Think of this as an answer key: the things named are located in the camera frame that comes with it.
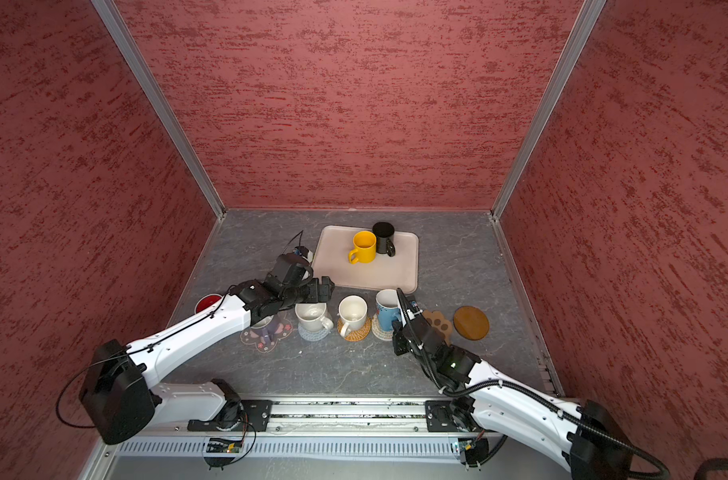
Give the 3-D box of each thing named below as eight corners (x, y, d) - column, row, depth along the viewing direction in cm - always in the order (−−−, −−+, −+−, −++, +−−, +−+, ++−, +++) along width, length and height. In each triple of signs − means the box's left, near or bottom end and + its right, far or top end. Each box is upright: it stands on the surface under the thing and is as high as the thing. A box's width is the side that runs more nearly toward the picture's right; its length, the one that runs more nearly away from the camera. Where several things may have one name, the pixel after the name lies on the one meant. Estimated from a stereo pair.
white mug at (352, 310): (339, 345, 87) (336, 331, 79) (341, 310, 94) (339, 295, 86) (366, 345, 87) (366, 331, 79) (367, 311, 95) (367, 295, 87)
